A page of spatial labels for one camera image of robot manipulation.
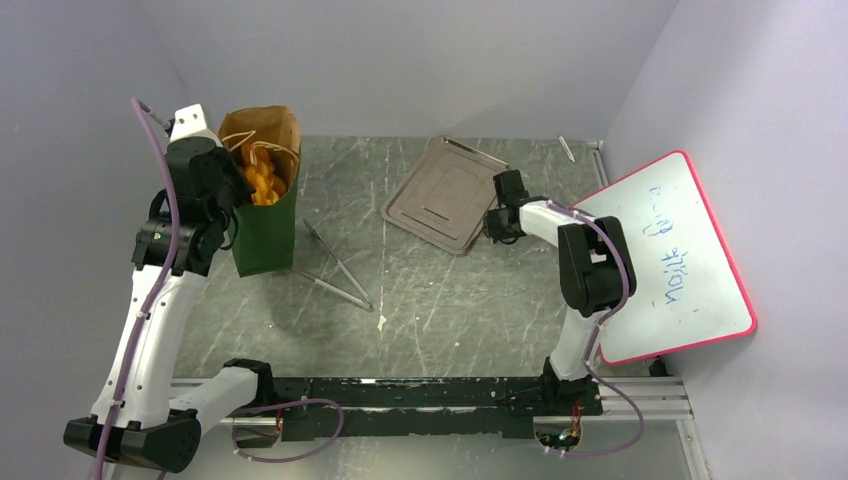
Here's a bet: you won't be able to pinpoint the pink framed whiteboard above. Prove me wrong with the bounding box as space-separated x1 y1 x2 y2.
577 150 758 365

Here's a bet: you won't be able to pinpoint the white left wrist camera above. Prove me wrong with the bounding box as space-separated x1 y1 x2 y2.
169 103 208 143

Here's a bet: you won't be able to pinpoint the metal baking tray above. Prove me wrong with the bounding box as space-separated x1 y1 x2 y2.
381 137 510 255

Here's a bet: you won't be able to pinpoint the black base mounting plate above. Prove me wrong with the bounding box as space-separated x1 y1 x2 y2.
274 374 603 441

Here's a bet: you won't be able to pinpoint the orange fake braided bread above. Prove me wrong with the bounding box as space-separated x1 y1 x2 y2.
240 141 289 206

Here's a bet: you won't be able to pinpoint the white marker pen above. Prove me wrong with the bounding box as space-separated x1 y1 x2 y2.
557 135 576 163

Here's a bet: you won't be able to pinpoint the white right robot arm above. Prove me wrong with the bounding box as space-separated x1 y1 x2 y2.
483 170 637 414

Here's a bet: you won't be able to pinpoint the green paper bag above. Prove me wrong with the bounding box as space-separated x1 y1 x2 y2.
218 105 302 277

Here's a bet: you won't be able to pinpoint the metal tongs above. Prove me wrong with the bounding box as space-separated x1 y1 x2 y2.
288 219 376 313

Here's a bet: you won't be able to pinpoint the aluminium rail frame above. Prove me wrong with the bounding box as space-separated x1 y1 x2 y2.
89 376 710 480

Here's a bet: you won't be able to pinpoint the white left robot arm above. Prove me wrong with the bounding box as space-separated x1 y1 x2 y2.
63 136 278 473

